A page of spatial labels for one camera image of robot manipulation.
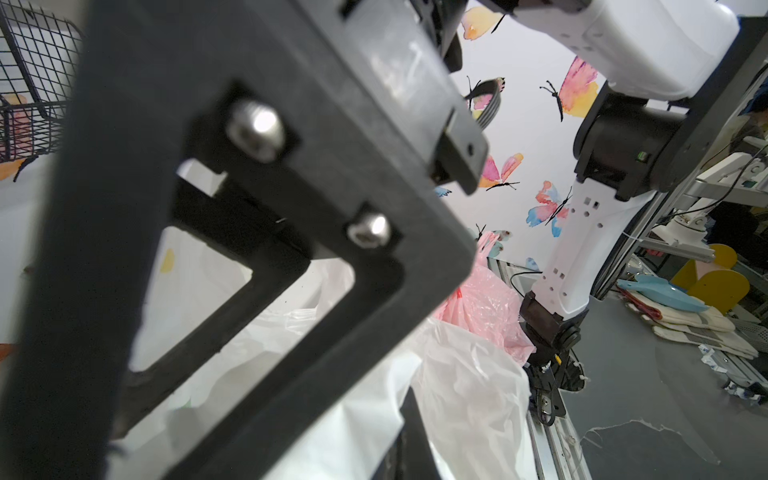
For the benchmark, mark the black wire basket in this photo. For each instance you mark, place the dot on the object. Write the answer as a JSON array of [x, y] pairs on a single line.
[[39, 53]]

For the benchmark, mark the white plastic bag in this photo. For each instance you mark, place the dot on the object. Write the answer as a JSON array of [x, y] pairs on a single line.
[[276, 224]]

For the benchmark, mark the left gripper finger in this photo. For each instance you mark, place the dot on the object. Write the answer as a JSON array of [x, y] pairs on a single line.
[[410, 456]]

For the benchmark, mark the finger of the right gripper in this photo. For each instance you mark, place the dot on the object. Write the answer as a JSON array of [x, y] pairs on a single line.
[[275, 132]]

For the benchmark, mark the yellow round chairs outside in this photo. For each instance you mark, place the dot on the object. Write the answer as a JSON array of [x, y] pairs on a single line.
[[717, 284]]

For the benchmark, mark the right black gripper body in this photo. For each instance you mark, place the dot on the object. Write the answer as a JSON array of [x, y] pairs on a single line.
[[412, 48]]

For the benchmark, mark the blue dish outside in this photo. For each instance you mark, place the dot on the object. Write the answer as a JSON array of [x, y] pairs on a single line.
[[662, 292]]

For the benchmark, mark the pink plastic bag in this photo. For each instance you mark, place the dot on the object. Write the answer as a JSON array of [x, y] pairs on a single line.
[[487, 307]]

